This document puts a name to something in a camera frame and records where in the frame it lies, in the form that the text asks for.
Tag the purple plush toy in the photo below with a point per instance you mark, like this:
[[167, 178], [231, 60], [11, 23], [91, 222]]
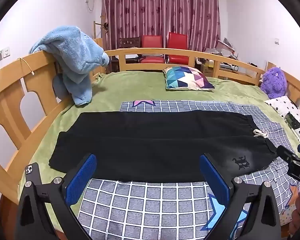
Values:
[[273, 82]]

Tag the black smartphone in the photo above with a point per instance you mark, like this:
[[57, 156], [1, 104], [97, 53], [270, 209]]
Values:
[[33, 171]]

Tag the geometric patterned pillow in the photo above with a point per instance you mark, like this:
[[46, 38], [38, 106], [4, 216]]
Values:
[[187, 78]]

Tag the cardboard box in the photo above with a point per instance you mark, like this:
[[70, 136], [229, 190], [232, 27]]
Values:
[[207, 68]]

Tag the green bed sheet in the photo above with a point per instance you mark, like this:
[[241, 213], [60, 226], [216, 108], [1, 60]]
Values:
[[130, 87]]

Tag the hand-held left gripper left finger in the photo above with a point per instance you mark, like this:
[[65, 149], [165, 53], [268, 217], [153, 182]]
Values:
[[81, 177]]

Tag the white floral pillow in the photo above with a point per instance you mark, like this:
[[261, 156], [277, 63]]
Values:
[[282, 107]]

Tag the maroon striped curtain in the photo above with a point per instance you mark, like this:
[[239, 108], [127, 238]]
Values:
[[160, 7]]

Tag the dark wooden chair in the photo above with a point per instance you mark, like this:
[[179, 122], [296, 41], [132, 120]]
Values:
[[129, 42]]

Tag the light blue fleece robe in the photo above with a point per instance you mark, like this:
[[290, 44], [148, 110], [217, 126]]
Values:
[[75, 57]]

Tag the wooden bed frame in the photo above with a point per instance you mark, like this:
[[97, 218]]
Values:
[[7, 97]]

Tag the wooden coat rack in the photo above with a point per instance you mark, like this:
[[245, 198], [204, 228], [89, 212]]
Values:
[[103, 27]]

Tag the black pants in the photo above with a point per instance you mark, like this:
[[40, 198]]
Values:
[[150, 142]]

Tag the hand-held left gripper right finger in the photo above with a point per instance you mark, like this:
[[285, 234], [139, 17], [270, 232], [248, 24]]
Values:
[[215, 180]]

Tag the grey checked star blanket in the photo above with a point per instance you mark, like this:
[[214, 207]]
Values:
[[145, 205]]

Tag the small white wall plate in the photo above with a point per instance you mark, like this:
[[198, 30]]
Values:
[[276, 40]]

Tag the pile of papers and boxes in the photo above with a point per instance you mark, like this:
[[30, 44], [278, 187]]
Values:
[[223, 48]]

